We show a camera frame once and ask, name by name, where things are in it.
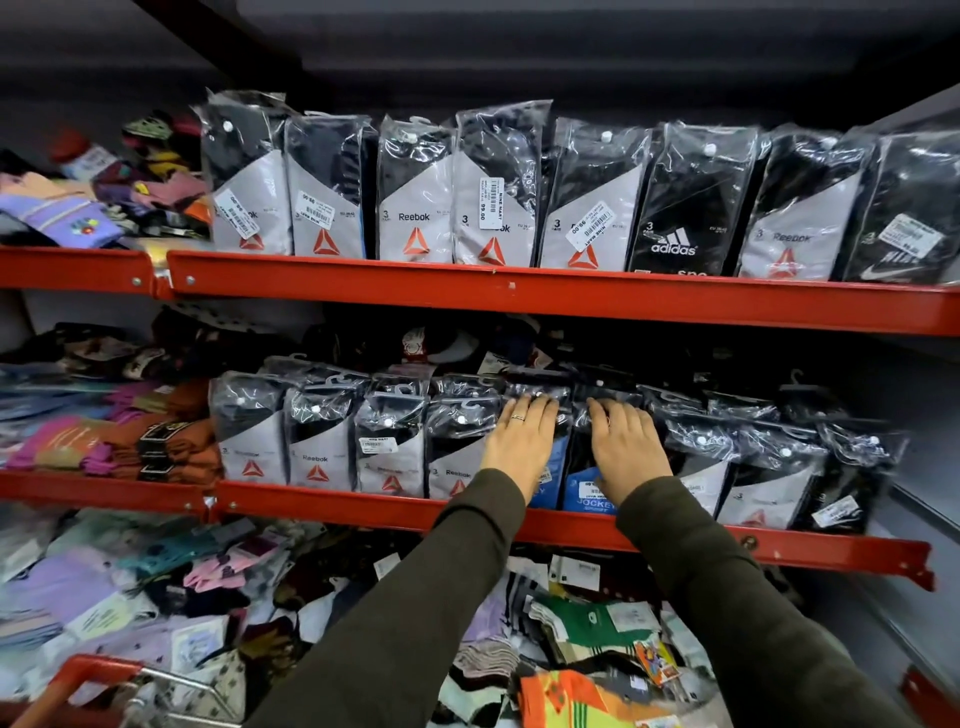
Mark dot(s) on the heap of dark socks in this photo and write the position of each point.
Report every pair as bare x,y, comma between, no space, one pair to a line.
360,337

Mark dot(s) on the person's left middle finger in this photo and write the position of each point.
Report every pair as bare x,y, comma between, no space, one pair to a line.
534,416

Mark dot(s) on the person's right hand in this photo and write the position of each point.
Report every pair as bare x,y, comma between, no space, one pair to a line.
630,457

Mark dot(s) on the blue sock packet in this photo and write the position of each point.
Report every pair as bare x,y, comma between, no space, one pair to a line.
583,487
555,469

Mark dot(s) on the pile of purple and pink socks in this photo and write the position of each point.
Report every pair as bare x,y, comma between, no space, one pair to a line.
67,214

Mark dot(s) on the short red shelf rail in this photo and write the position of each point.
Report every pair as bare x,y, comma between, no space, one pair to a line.
75,270
97,491

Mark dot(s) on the person's left little finger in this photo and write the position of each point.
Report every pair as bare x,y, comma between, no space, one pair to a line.
498,424

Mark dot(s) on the heap of mixed loose socks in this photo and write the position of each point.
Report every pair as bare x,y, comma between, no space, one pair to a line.
150,592

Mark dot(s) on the row of small black-grey sock packs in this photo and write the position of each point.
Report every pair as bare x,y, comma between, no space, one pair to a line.
390,442

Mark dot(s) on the pile of orange and pink socks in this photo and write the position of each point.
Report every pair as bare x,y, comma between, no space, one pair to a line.
165,442

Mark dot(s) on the person's right middle finger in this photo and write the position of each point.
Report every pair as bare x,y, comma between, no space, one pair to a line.
619,424

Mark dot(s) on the person's right little finger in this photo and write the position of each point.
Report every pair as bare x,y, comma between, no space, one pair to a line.
655,442

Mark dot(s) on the row of large black-grey sock packs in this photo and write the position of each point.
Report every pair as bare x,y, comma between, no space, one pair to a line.
592,195

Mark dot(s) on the person's left hand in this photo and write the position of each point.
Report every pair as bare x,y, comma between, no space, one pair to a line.
517,450

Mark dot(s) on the person's right forearm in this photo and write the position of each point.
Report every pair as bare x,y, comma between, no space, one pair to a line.
735,622

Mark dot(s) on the red metal bracket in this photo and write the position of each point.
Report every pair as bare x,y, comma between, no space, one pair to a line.
930,701

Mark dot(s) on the long red shelf rail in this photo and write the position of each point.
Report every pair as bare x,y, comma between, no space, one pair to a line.
360,510
562,296

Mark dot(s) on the person's left forearm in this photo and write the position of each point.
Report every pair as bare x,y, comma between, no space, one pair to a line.
405,622

